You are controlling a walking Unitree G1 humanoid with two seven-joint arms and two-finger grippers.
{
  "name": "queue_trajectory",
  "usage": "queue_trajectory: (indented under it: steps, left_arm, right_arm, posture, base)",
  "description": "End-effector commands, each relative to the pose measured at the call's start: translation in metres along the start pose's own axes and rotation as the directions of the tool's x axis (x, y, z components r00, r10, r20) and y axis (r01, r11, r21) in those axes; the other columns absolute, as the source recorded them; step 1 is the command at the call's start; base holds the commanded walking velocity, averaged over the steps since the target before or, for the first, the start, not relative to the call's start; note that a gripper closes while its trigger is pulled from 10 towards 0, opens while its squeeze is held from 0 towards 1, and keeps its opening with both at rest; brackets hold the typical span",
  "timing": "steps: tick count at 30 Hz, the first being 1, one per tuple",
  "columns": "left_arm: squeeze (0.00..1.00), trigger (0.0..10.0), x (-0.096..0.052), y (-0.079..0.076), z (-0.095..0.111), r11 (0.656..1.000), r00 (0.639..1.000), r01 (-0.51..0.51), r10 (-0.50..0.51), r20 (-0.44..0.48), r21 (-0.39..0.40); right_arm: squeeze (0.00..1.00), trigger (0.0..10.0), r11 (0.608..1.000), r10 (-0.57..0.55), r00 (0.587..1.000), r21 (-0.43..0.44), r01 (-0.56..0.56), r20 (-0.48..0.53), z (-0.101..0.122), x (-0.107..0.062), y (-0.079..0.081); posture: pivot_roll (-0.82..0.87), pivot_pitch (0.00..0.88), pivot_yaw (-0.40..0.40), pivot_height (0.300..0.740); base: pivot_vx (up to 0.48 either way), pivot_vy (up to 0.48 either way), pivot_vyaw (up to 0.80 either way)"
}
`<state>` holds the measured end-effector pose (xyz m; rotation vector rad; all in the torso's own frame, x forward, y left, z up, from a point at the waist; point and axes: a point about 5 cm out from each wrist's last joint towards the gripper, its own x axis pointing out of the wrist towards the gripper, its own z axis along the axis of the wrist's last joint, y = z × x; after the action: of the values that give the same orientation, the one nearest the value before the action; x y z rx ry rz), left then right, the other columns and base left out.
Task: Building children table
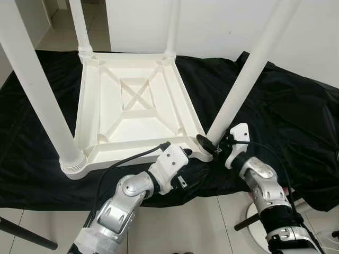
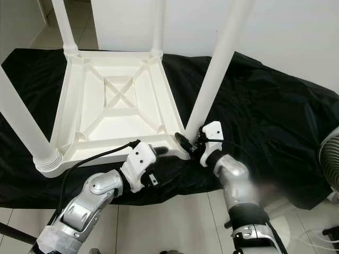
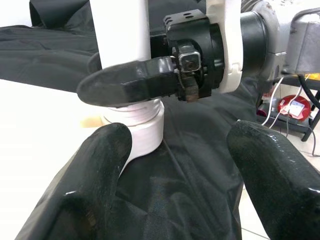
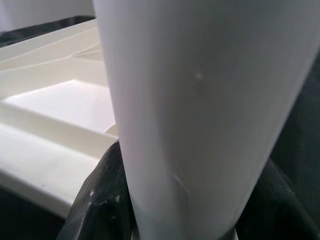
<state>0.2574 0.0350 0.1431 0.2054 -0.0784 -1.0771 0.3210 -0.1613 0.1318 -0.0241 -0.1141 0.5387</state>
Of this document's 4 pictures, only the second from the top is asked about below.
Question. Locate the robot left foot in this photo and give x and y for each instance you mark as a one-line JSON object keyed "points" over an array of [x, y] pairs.
{"points": [[95, 251]]}

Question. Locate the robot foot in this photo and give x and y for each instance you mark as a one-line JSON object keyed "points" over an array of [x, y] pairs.
{"points": [[169, 252], [95, 251]]}

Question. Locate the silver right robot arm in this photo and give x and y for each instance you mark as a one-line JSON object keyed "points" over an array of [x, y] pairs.
{"points": [[235, 174]]}

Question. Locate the white plastic table leg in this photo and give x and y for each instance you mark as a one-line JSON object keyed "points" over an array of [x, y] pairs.
{"points": [[26, 127], [66, 26], [222, 58], [158, 26]]}

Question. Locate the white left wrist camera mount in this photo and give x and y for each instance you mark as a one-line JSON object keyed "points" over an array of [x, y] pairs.
{"points": [[140, 156]]}

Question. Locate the black metal frame bar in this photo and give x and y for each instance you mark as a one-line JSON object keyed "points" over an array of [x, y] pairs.
{"points": [[17, 233]]}

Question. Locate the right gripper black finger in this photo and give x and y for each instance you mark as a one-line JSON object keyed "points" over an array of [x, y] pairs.
{"points": [[183, 142]]}

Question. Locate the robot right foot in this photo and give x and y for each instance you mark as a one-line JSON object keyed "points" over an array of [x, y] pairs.
{"points": [[169, 252]]}

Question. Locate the white plastic table top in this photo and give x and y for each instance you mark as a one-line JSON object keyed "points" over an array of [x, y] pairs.
{"points": [[116, 127]]}

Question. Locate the black nylon cloth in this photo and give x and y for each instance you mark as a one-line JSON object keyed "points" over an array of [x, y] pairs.
{"points": [[286, 116]]}

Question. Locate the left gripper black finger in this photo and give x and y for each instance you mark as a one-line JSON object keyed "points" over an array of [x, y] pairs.
{"points": [[159, 151]]}

